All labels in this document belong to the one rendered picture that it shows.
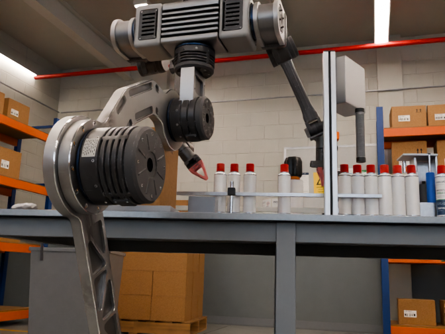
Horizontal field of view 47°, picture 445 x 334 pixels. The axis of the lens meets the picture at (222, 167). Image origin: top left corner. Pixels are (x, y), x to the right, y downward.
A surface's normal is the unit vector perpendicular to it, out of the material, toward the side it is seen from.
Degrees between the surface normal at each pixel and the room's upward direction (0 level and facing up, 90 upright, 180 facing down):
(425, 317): 90
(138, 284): 90
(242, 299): 90
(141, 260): 90
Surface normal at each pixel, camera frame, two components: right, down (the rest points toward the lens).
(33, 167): 0.96, -0.03
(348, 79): 0.76, -0.11
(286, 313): -0.10, -0.21
